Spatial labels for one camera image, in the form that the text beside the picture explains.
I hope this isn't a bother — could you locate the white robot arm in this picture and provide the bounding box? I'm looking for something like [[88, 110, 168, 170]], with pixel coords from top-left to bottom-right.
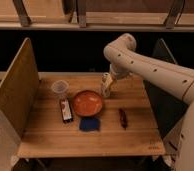
[[103, 33, 194, 171]]

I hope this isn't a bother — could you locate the wooden shelf with brackets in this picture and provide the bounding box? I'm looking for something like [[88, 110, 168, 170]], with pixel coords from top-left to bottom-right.
[[0, 0, 194, 32]]

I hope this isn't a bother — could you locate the left wooden side panel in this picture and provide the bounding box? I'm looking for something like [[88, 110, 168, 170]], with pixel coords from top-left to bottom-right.
[[0, 38, 39, 145]]

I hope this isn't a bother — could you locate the right dark side panel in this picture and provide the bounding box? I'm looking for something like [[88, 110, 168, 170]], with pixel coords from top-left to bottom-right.
[[143, 38, 188, 138]]

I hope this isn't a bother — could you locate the clear plastic cup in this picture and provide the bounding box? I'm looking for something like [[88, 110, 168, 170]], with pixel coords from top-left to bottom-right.
[[51, 80, 69, 99]]

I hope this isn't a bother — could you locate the blue sponge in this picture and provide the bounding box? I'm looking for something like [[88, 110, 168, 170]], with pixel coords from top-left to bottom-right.
[[79, 117, 100, 132]]

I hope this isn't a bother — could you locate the orange ceramic bowl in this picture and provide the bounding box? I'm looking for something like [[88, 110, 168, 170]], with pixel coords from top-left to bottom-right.
[[72, 90, 103, 117]]

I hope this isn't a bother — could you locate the dark snack bar packet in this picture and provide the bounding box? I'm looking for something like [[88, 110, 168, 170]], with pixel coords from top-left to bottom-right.
[[59, 99, 73, 123]]

